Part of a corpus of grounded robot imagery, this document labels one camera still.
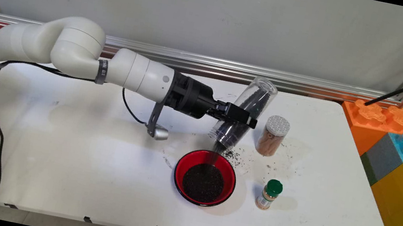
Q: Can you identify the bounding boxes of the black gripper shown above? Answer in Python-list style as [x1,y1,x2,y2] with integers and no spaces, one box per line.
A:
[162,69,264,130]

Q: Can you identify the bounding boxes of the clear plastic jar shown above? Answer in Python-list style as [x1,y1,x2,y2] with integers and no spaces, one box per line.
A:
[206,70,280,156]

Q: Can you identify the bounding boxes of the scattered black seeds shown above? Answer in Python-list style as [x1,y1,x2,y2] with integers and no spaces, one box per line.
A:
[220,147,245,164]

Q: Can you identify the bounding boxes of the white-lidded jar of brown sticks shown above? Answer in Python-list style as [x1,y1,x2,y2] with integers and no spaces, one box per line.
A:
[254,113,292,160]

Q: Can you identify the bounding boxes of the red bowl with black rim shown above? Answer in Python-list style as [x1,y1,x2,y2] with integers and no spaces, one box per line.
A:
[169,145,241,212]

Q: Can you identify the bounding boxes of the black seeds pile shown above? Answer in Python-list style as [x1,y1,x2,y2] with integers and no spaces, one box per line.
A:
[179,160,227,206]

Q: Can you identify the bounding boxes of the green-capped spice bottle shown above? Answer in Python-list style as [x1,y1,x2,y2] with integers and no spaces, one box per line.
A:
[254,177,284,213]

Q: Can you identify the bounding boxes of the orange giant building block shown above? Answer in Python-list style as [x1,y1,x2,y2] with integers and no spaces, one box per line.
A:
[334,96,403,163]

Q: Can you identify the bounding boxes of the grey giant building block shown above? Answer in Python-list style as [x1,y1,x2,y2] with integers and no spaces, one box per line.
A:
[357,130,403,189]

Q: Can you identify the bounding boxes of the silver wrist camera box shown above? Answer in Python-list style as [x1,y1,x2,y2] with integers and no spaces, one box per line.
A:
[151,125,170,142]

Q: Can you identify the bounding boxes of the aluminium rail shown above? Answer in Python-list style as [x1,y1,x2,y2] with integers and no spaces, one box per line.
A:
[0,13,403,112]

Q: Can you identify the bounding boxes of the black camera cable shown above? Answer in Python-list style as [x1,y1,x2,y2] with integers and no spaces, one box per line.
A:
[0,57,155,226]

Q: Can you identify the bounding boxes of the black strap near wrist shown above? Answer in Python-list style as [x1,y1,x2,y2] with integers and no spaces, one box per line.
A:
[94,58,109,86]

